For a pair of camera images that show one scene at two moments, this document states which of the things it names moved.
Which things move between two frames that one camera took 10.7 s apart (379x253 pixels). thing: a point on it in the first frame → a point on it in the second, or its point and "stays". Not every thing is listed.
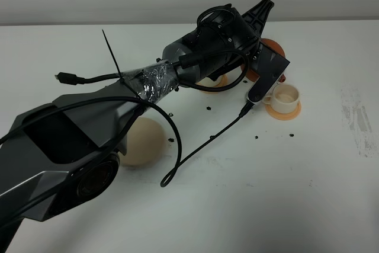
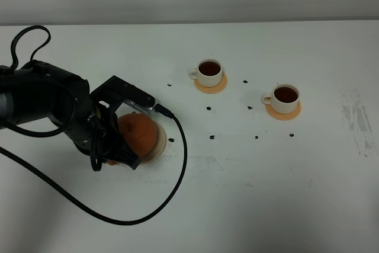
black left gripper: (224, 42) → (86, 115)
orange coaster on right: (286, 116) stays
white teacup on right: (284, 99) stays
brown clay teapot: (251, 74) → (140, 131)
